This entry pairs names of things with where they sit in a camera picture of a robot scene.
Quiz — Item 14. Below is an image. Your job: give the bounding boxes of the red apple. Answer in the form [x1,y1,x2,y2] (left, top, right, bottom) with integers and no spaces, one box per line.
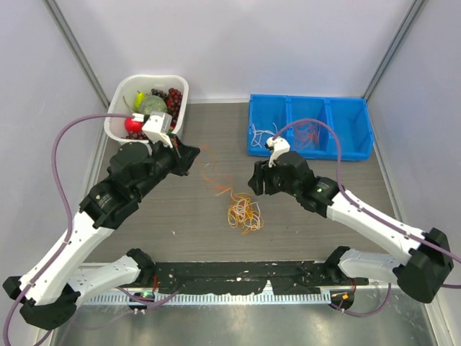
[124,118,143,133]

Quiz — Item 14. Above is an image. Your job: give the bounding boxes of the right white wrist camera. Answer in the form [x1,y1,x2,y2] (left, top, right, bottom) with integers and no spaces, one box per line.
[265,137,290,168]

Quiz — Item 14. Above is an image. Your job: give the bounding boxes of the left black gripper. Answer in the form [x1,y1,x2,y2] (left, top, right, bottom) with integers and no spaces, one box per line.
[135,132,201,198]

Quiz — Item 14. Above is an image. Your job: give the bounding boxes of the dark grapes front bunch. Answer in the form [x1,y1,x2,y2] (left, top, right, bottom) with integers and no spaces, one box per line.
[125,131,148,141]

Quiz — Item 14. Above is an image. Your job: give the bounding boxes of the white slotted cable duct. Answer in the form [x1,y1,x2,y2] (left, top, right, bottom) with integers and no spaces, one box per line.
[85,290,331,306]

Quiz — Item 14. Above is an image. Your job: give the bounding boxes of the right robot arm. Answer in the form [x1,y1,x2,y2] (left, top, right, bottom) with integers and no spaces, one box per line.
[248,151,454,303]

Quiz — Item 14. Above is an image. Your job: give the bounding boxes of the green melon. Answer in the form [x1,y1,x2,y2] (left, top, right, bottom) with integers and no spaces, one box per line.
[138,95,168,115]

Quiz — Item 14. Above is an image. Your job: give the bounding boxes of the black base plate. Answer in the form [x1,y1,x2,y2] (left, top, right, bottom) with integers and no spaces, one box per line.
[111,259,370,295]

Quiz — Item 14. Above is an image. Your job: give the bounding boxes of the dark grape bunch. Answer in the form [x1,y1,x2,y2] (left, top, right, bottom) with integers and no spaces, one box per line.
[151,89,169,102]

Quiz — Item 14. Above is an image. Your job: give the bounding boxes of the red grape bunch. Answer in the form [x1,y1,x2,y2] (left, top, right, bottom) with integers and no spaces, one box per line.
[166,88,182,118]

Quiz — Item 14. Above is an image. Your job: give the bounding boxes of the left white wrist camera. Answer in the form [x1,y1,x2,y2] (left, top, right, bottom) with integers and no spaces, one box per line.
[133,112,173,148]

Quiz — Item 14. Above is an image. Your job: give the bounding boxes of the orange yellow wires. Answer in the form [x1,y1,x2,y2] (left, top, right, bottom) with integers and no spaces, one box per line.
[225,192,266,236]

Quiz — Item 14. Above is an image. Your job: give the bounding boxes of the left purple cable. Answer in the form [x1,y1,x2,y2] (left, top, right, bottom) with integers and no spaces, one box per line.
[1,113,136,346]

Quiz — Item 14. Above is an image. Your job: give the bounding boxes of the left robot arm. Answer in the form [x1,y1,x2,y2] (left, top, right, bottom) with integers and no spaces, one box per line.
[3,137,200,331]

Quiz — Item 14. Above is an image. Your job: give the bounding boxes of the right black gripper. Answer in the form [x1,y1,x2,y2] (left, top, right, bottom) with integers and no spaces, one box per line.
[249,159,300,198]

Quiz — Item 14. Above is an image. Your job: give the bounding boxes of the white wire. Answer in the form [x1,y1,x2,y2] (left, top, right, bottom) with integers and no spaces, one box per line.
[250,122,279,148]

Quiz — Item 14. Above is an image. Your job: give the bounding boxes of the white plastic basket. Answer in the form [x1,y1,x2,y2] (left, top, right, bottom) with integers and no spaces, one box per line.
[104,74,189,147]

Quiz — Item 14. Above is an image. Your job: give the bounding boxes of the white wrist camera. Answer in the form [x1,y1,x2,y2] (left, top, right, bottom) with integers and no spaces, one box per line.
[133,112,173,148]
[265,137,290,168]

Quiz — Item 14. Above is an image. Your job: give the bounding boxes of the blue three-compartment bin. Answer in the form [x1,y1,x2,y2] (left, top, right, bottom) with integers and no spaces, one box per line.
[247,94,374,161]

